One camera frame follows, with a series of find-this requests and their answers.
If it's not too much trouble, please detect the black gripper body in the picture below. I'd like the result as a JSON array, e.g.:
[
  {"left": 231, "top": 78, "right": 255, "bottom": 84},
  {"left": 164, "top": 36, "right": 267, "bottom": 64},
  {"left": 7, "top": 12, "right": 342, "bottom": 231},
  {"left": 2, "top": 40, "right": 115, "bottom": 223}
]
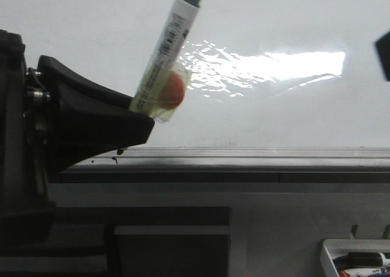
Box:
[{"left": 1, "top": 31, "right": 55, "bottom": 250}]

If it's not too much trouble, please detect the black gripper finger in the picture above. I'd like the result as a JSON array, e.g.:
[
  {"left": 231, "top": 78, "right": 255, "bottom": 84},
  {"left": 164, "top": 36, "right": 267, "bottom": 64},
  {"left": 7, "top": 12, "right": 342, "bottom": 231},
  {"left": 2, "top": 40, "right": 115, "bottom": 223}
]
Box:
[
  {"left": 374, "top": 32, "right": 390, "bottom": 82},
  {"left": 38, "top": 56, "right": 155, "bottom": 176}
]

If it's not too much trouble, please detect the white whiteboard marker with tape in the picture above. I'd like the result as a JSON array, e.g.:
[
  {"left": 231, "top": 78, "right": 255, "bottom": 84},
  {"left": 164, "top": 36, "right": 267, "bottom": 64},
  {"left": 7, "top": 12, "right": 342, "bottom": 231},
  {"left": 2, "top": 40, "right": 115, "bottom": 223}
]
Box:
[{"left": 129, "top": 0, "right": 200, "bottom": 122}]

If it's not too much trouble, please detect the white whiteboard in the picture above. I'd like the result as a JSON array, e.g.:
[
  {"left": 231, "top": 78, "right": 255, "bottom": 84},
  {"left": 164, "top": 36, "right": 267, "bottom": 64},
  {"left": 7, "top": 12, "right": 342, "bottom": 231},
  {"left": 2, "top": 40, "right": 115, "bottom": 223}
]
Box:
[{"left": 1, "top": 0, "right": 389, "bottom": 148}]

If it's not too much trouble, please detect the dark cabinet panel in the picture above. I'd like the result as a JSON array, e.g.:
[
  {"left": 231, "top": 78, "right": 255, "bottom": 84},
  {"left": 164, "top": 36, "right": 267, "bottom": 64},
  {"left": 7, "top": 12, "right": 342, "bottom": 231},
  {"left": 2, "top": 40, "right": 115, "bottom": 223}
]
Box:
[{"left": 114, "top": 225, "right": 230, "bottom": 276}]

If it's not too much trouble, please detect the white plastic marker tray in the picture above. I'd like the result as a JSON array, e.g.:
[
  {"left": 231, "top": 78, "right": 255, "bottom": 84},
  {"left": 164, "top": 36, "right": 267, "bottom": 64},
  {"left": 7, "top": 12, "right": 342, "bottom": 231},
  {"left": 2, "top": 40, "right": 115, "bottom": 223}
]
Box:
[{"left": 320, "top": 239, "right": 389, "bottom": 276}]

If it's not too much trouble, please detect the black capped marker in tray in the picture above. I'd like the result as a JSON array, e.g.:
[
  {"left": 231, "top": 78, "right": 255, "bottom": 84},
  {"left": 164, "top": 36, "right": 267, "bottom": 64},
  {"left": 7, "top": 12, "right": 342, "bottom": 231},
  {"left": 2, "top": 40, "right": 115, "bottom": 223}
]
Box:
[{"left": 333, "top": 252, "right": 389, "bottom": 269}]

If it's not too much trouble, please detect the red and blue marker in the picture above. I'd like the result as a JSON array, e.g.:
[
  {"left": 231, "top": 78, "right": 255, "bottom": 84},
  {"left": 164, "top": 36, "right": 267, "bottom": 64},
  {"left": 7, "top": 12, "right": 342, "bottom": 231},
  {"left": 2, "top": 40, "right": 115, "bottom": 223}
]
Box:
[{"left": 338, "top": 268, "right": 389, "bottom": 277}]

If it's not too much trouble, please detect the grey aluminium whiteboard frame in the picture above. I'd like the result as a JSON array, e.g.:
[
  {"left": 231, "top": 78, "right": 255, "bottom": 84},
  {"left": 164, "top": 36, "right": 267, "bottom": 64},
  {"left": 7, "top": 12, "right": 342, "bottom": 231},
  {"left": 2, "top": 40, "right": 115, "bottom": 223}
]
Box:
[{"left": 56, "top": 147, "right": 389, "bottom": 183}]

